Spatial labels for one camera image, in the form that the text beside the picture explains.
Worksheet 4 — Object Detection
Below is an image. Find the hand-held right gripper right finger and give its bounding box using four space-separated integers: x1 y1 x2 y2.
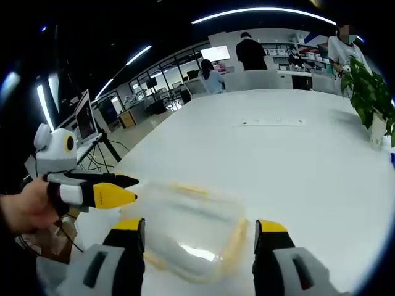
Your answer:
252 219 350 296

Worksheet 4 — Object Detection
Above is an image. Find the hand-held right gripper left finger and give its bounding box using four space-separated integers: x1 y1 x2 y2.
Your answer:
55 217 146 296

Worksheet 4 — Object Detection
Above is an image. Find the person's left hand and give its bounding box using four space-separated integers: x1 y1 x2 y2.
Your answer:
0 178 68 237

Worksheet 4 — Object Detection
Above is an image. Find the open silver laptop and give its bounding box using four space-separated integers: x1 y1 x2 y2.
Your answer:
74 89 104 155

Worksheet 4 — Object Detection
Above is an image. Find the straight ceiling light strip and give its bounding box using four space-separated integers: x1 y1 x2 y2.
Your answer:
125 45 153 66
94 78 115 100
36 84 55 131

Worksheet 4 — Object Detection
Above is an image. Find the yellow-edged cabinet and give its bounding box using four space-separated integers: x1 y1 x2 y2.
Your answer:
117 110 137 129

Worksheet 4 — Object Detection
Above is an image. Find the brown cardboard box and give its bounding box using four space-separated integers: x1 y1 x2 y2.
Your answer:
22 215 78 265

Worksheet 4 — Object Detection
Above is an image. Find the clear plastic container yellow rim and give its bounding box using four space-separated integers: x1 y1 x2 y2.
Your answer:
119 181 250 287

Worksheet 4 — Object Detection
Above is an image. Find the white plant pot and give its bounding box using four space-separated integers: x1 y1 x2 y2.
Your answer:
369 113 389 146

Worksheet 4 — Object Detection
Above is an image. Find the green potted plant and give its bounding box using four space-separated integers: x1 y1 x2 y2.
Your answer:
340 56 395 139

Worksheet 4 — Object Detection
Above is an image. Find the white storage shelf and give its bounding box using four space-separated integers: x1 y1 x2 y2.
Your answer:
261 39 330 66

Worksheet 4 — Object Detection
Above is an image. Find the curved ceiling light strip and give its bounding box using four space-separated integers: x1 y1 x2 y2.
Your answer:
191 7 338 26

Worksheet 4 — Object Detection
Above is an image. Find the black cable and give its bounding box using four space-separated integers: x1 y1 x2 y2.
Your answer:
14 212 85 257

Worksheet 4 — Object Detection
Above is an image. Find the bright wall screen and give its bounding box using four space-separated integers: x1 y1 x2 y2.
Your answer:
200 45 231 62

